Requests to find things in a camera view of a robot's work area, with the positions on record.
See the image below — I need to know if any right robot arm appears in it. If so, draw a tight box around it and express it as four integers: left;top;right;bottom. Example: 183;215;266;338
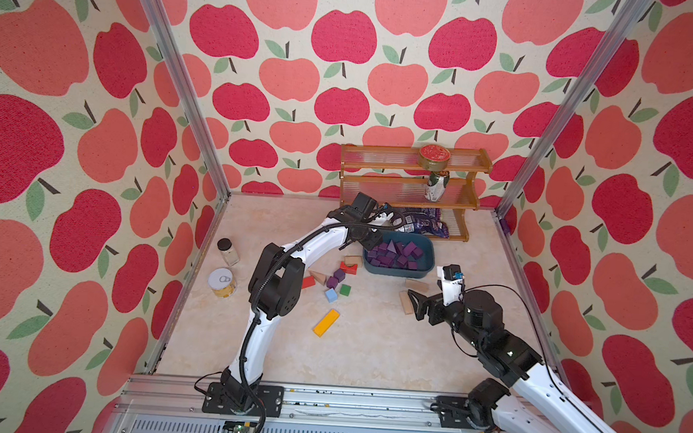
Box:
407;283;617;433

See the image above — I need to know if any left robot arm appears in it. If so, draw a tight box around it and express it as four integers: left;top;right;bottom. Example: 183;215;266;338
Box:
194;193;404;414

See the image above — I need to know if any natural wood cube block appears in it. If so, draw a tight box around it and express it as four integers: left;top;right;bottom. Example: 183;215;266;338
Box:
344;256;363;266

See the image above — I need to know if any wooden three-tier shelf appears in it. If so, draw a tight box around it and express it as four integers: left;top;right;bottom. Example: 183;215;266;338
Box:
339;145;493;242

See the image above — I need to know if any red arch block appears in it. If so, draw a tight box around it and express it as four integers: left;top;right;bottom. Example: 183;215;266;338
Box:
341;262;359;275

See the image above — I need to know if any natural wood long block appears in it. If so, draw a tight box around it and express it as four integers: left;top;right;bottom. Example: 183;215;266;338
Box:
399;290;414;315

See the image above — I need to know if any purple snack bag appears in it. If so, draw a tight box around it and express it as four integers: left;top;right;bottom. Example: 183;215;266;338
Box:
391;207;451;238

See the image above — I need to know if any natural wood triangle block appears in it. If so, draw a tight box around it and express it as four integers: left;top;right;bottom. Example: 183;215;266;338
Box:
309;271;328;286

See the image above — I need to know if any red rectangular block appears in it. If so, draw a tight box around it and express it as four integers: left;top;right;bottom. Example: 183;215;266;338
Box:
302;276;317;289

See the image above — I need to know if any light blue cube block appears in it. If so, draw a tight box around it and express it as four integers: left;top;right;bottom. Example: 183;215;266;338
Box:
325;288;339;303

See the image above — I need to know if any small green white bottle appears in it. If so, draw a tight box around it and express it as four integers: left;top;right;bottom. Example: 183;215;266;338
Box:
425;171;450;203

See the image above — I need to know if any red lidded tin can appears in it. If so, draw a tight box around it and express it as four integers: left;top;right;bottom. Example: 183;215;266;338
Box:
418;144;451;172

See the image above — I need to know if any yellow long block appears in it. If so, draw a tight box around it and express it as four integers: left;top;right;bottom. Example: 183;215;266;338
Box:
313;309;341;337

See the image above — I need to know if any glass jar black lid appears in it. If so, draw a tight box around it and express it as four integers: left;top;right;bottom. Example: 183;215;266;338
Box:
217;238;240;266

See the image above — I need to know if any yellow can white lid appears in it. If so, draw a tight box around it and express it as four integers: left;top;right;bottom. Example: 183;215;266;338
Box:
208;268;236;298

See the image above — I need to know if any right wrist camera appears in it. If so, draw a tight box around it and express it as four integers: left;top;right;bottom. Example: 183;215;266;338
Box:
436;264;465;306

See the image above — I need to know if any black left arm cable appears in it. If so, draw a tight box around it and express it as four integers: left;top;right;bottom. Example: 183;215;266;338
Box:
189;192;408;433

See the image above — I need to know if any left aluminium frame post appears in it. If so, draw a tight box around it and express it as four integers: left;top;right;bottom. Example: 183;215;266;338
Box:
140;0;231;204

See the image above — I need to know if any aluminium frame post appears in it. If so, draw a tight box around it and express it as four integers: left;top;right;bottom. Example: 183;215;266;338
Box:
140;0;231;204
493;0;655;223

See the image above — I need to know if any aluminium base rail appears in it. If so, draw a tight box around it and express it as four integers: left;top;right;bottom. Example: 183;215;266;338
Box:
100;370;616;433

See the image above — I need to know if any right aluminium frame post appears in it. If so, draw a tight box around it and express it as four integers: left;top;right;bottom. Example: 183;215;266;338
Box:
493;0;655;223

